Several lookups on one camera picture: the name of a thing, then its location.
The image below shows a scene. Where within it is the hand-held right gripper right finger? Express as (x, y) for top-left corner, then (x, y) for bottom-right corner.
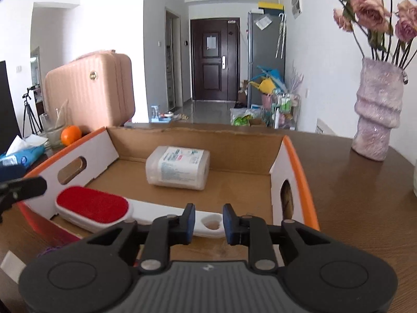
(222, 203), (331, 273)

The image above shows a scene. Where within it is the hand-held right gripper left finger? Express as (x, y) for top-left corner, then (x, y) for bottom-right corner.
(86, 203), (196, 274)

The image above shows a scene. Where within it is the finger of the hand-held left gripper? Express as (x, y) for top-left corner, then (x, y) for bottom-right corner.
(0, 175), (48, 216)
(0, 165), (26, 180)

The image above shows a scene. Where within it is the red cardboard box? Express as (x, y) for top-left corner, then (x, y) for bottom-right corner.
(18, 125), (320, 263)

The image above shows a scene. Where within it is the red and white lint brush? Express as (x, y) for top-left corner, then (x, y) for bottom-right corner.
(55, 186), (229, 239)

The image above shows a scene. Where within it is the blue tissue pack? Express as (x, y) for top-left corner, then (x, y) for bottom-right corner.
(0, 135), (48, 169)

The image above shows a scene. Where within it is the clear plastic wipes pack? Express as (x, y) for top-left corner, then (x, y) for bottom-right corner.
(145, 146), (211, 190)

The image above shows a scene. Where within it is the glass jar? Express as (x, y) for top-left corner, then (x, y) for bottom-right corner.
(40, 99), (70, 149)

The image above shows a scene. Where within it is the black monitor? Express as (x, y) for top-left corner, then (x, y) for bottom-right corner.
(0, 60), (22, 155)

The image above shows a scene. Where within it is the black tripod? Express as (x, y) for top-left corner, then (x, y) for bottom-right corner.
(22, 86), (43, 137)

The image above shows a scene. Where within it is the orange fruit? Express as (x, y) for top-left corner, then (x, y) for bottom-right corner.
(61, 125), (82, 147)

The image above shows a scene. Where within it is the green plastic bag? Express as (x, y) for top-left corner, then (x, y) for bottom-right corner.
(230, 107), (261, 127)

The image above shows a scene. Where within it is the pink hard suitcase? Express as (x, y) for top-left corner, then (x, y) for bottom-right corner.
(44, 50), (136, 134)

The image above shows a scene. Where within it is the white radiator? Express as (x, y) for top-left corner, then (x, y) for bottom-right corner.
(314, 119), (336, 136)

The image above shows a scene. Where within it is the yellow plastic stool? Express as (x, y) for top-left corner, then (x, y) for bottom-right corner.
(259, 78), (277, 95)

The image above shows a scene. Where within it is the dark brown door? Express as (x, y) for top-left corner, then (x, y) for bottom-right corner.
(191, 19), (241, 101)

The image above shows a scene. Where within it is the blue plastic stool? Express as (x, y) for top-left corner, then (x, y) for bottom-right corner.
(256, 66), (287, 88)

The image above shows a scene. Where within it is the dried lavender bunch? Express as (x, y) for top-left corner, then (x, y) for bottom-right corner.
(291, 68), (305, 92)

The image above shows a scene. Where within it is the grey refrigerator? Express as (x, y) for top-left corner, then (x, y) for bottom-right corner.
(248, 10), (286, 108)

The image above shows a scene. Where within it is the pale purple ribbed vase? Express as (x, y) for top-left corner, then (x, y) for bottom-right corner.
(351, 57), (404, 162)

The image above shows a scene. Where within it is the clear umbrella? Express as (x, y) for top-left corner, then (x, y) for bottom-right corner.
(276, 13), (287, 59)

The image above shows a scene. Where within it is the bunch of dried roses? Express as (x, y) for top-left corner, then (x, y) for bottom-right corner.
(280, 0), (417, 70)

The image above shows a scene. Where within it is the wire storage cart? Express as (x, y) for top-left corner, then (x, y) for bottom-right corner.
(270, 93), (300, 131)

